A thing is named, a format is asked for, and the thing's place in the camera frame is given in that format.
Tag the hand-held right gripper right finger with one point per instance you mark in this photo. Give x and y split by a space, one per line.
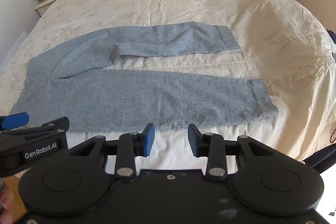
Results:
193 142

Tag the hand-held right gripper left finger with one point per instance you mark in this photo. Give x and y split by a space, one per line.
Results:
149 140

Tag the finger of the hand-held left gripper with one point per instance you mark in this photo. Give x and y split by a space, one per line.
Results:
56 124
15 120

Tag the blue-grey speckled pants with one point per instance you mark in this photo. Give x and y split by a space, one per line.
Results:
131 98

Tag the person's left hand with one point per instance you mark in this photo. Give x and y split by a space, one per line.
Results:
5 197

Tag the cream nightstand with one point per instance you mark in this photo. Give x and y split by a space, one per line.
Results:
46 5

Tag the dark blue cloth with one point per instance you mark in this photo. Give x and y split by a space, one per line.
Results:
332 40

